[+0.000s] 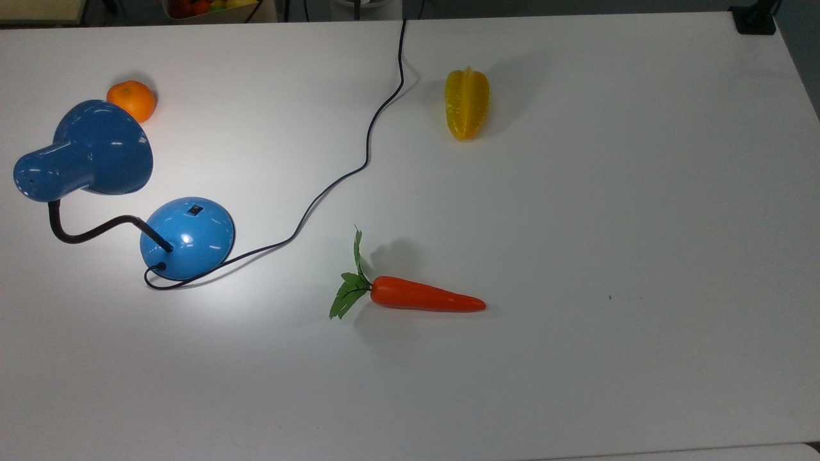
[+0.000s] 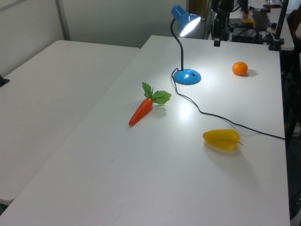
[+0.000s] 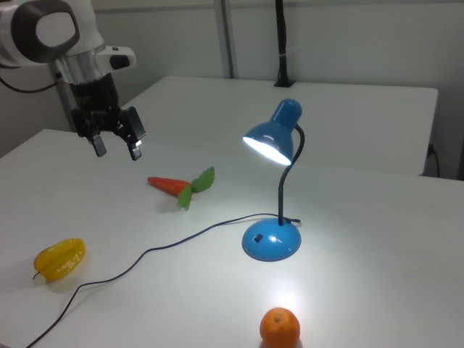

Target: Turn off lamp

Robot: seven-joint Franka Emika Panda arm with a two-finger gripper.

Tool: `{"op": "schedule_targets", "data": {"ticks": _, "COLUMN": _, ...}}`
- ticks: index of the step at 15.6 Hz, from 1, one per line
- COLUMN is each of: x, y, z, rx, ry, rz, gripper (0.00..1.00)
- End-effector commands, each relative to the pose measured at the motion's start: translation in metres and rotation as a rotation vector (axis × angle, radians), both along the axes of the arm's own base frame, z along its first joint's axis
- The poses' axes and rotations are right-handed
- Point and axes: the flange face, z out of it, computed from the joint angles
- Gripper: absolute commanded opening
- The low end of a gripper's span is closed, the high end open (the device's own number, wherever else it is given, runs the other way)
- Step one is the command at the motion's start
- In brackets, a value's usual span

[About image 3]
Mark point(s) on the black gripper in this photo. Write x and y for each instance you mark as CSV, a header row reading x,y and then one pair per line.
x,y
96,98

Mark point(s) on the blue desk lamp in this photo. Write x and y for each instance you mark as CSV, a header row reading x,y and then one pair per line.
x,y
272,239

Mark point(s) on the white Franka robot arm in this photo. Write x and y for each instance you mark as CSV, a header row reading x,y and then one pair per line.
x,y
54,32

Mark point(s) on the orange toy carrot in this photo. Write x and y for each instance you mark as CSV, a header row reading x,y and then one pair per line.
x,y
168,185

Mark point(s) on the yellow toy starfruit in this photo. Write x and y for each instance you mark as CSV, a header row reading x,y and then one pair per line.
x,y
59,259

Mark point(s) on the orange toy fruit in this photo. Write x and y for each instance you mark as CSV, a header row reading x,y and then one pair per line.
x,y
280,328

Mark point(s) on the grey partition post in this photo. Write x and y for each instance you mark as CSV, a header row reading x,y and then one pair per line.
x,y
227,36

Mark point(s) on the black clamped camera stand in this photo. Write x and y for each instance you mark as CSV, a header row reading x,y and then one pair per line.
x,y
282,43

